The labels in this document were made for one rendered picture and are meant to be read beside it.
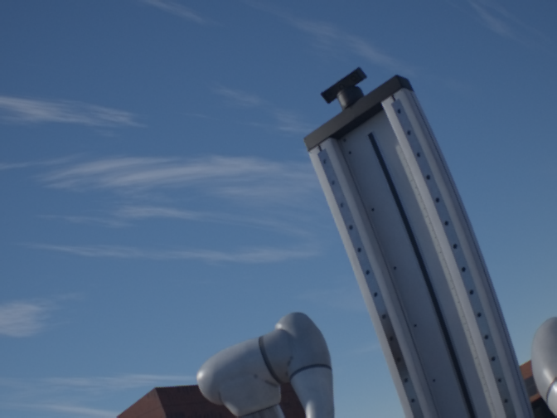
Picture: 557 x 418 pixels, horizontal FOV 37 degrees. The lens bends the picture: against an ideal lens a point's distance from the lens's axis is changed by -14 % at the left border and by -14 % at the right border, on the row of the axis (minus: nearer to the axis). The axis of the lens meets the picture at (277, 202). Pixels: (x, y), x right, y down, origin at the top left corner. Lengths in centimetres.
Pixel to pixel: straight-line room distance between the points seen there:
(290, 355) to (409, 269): 41
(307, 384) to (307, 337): 12
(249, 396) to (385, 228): 57
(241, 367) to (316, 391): 20
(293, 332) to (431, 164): 52
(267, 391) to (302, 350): 14
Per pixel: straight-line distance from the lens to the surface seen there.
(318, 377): 205
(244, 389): 211
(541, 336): 140
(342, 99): 240
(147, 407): 1093
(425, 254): 227
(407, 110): 228
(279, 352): 209
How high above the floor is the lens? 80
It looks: 20 degrees up
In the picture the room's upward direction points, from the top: 20 degrees counter-clockwise
